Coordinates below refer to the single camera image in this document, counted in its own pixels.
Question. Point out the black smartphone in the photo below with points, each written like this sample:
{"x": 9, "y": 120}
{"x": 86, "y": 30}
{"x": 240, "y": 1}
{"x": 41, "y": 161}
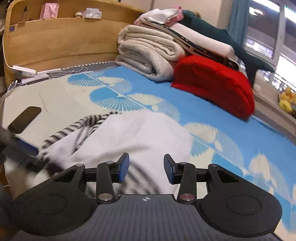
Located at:
{"x": 19, "y": 124}

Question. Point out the tissue pack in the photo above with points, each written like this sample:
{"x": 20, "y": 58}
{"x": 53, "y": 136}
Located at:
{"x": 92, "y": 13}

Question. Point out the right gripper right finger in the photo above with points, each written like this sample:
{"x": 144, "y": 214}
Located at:
{"x": 227, "y": 202}

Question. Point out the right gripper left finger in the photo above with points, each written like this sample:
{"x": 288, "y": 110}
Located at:
{"x": 69, "y": 199}

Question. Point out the folded clothes stack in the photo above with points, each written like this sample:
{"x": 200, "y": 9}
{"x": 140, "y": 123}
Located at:
{"x": 165, "y": 20}

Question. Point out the white power strip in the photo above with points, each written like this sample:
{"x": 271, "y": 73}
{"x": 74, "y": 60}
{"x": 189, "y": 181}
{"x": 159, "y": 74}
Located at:
{"x": 26, "y": 75}

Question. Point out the black white striped hoodie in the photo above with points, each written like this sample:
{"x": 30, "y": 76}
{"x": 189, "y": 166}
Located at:
{"x": 145, "y": 135}

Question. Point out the blue white patterned bedsheet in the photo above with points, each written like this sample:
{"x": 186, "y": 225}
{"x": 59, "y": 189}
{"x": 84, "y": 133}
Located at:
{"x": 250, "y": 149}

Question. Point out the wooden headboard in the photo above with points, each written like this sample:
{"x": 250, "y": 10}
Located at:
{"x": 65, "y": 41}

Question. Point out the yellow plush toys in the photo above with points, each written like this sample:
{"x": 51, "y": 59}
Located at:
{"x": 287, "y": 101}

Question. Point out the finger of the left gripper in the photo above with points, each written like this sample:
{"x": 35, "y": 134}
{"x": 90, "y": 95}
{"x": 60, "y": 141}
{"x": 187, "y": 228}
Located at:
{"x": 24, "y": 154}

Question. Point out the pink box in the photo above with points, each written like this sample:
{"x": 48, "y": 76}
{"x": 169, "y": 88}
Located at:
{"x": 49, "y": 11}

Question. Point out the cream folded blanket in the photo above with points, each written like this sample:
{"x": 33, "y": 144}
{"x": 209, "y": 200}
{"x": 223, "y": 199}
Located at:
{"x": 148, "y": 52}

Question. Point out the red folded blanket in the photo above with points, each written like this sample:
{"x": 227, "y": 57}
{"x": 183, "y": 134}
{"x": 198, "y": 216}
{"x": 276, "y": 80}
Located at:
{"x": 210, "y": 80}

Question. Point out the blue curtain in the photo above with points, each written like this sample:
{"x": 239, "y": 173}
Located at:
{"x": 238, "y": 22}

